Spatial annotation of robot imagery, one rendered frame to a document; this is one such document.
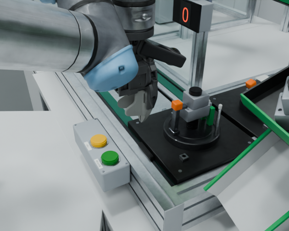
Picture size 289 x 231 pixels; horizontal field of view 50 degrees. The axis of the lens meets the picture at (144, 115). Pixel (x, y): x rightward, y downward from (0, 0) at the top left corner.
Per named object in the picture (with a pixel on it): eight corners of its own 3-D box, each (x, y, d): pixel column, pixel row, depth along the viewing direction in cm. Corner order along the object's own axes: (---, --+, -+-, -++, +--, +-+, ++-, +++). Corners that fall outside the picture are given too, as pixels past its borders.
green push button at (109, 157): (105, 170, 69) (104, 164, 68) (98, 159, 72) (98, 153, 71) (121, 164, 70) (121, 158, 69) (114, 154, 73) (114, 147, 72)
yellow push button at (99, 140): (94, 152, 74) (93, 145, 73) (88, 142, 77) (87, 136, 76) (109, 147, 75) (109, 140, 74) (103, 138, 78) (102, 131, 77)
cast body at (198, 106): (187, 123, 71) (189, 97, 67) (176, 113, 75) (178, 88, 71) (215, 113, 75) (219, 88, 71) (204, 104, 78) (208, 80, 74)
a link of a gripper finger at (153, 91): (138, 102, 65) (138, 64, 60) (146, 100, 65) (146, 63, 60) (149, 113, 61) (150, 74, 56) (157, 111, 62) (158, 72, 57)
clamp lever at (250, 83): (253, 106, 83) (250, 85, 78) (247, 102, 84) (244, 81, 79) (263, 98, 83) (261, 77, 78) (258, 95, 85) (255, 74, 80)
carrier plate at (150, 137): (176, 187, 65) (177, 179, 64) (127, 127, 82) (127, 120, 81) (259, 151, 74) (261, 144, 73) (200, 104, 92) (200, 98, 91)
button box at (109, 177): (103, 193, 70) (101, 173, 67) (75, 141, 85) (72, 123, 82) (130, 182, 73) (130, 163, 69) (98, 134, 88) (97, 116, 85)
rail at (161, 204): (163, 242, 64) (165, 209, 58) (53, 73, 129) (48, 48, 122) (185, 232, 66) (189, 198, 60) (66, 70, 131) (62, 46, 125)
